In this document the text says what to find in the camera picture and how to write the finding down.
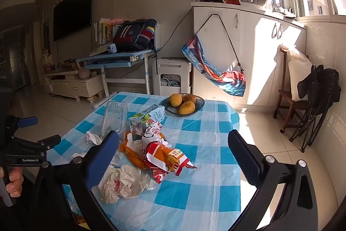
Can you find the green white milk carton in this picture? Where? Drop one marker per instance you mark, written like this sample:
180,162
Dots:
156,113

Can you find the brown wooden chair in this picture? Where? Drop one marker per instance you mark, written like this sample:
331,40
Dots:
285,101

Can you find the person's left hand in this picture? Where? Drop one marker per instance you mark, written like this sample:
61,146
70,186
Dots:
15,182

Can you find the yellow mango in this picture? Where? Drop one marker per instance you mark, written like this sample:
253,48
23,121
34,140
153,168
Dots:
175,100
187,108

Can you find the black wall television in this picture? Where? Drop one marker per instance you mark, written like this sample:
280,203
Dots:
73,11

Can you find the white storage cabinet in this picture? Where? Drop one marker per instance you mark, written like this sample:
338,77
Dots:
259,44

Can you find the white pillow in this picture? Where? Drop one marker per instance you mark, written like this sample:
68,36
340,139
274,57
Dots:
297,74

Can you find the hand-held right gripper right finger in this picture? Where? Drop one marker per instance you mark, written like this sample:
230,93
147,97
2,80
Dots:
243,158

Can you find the cream television cabinet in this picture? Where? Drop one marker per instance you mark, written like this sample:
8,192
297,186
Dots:
73,86

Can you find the white red printed wrapper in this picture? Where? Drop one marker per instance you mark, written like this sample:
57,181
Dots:
154,133

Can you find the light blue box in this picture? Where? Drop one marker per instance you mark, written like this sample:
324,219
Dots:
111,48

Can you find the brown spotted mango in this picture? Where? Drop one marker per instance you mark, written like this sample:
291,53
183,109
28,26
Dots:
190,97

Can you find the clear plastic container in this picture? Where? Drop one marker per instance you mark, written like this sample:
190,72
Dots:
115,117

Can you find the pink kettlebell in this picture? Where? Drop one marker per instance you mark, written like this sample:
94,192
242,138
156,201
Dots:
84,72

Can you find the colourful printed hanging bag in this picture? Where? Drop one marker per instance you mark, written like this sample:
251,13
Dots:
216,71

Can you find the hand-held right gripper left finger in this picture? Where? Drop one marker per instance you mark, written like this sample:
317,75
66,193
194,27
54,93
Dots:
104,158

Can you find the blue study desk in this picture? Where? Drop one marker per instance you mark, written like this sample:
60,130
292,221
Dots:
119,56

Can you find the row of books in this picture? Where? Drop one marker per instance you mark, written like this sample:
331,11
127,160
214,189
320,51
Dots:
102,32

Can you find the white tissue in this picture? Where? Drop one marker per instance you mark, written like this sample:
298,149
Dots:
78,155
93,137

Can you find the black folding chair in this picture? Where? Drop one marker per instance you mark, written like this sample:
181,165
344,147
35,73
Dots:
321,87

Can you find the white shoes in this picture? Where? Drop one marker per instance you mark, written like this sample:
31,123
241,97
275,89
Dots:
283,11

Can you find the dark fruit bowl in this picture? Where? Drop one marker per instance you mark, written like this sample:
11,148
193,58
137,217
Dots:
198,106

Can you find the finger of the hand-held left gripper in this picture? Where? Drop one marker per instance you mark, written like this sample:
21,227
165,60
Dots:
51,139
28,121

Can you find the pink plush toy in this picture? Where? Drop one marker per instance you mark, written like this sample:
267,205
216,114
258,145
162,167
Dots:
116,21

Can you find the dark blue striped backpack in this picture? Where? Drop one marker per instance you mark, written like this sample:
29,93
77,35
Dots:
132,34

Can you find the blue checked tablecloth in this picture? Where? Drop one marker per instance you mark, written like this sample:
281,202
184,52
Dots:
194,187

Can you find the red orange snack packet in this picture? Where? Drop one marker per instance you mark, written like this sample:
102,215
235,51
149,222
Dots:
167,158

